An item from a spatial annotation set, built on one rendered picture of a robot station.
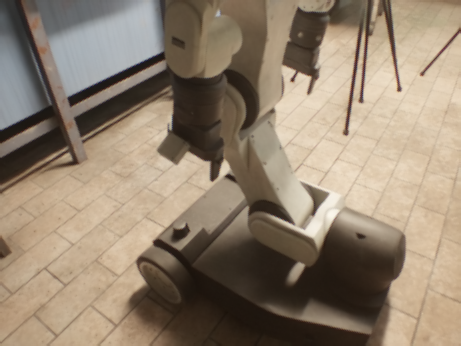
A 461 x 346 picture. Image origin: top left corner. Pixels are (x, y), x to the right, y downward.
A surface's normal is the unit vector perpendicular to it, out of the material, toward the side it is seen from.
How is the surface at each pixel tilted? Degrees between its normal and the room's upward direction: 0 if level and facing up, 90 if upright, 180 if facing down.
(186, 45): 90
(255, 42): 90
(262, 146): 60
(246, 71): 90
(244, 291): 0
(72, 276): 0
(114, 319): 0
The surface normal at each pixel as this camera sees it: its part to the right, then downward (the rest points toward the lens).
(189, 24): -0.57, 0.53
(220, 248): -0.04, -0.77
